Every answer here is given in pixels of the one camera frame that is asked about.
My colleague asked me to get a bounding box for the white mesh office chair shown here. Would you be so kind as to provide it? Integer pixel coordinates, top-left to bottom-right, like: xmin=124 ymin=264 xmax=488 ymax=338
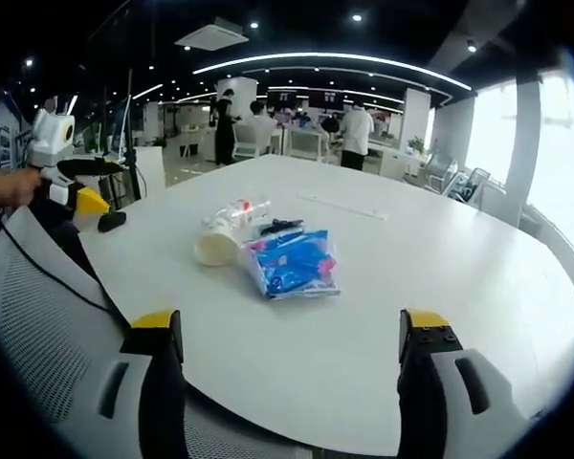
xmin=0 ymin=205 xmax=317 ymax=459

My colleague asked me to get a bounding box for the white paper cup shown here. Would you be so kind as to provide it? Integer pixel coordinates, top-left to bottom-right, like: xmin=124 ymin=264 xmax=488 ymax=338
xmin=192 ymin=223 xmax=241 ymax=268

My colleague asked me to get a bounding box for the ceiling air conditioner unit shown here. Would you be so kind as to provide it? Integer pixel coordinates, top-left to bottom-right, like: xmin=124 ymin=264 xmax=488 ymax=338
xmin=173 ymin=15 xmax=251 ymax=52

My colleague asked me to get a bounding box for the blue plastic packet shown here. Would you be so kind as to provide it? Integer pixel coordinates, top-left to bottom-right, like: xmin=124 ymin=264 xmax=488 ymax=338
xmin=240 ymin=227 xmax=342 ymax=301

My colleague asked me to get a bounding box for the small black clip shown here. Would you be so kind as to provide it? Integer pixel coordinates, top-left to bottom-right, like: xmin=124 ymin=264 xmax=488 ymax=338
xmin=256 ymin=216 xmax=305 ymax=236

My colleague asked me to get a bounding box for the curved ceiling light strip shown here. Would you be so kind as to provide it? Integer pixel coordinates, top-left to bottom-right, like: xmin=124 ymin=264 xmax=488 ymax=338
xmin=191 ymin=51 xmax=475 ymax=92

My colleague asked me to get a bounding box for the black stand pole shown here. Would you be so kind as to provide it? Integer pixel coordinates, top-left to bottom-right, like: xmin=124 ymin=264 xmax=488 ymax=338
xmin=124 ymin=66 xmax=144 ymax=203

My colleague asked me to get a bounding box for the clear plastic bottle red label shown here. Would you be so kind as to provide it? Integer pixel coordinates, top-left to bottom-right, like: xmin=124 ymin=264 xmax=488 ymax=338
xmin=201 ymin=194 xmax=275 ymax=231

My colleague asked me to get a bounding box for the black oval case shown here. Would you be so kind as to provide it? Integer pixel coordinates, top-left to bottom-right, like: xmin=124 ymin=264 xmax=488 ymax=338
xmin=97 ymin=210 xmax=127 ymax=234

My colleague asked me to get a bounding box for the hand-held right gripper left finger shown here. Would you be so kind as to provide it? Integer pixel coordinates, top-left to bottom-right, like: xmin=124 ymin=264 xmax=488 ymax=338
xmin=62 ymin=309 xmax=188 ymax=459

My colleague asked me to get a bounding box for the white cabinet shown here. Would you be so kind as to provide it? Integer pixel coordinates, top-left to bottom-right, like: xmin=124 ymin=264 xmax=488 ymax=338
xmin=132 ymin=144 xmax=167 ymax=198

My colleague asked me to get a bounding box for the person's left hand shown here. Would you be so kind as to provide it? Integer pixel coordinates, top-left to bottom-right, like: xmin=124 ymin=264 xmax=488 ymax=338
xmin=0 ymin=164 xmax=43 ymax=208

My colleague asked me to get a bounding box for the white table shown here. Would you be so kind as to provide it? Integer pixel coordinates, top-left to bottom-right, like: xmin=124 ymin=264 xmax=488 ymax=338
xmin=77 ymin=153 xmax=574 ymax=458

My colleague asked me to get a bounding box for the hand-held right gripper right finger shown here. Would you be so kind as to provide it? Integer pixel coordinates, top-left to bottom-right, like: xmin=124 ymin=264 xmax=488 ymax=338
xmin=395 ymin=308 xmax=549 ymax=459

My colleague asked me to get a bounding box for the grey office chair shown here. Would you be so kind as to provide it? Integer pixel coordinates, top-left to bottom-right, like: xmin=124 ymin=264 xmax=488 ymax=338
xmin=421 ymin=146 xmax=460 ymax=193
xmin=451 ymin=166 xmax=492 ymax=204

